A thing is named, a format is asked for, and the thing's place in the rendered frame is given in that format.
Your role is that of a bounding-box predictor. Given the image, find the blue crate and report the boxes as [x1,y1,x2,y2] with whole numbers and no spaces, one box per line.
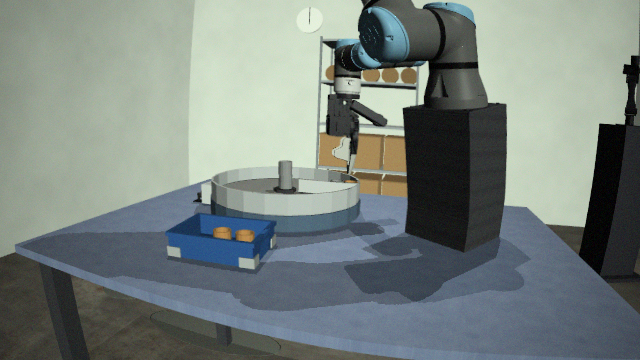
[165,213,276,269]

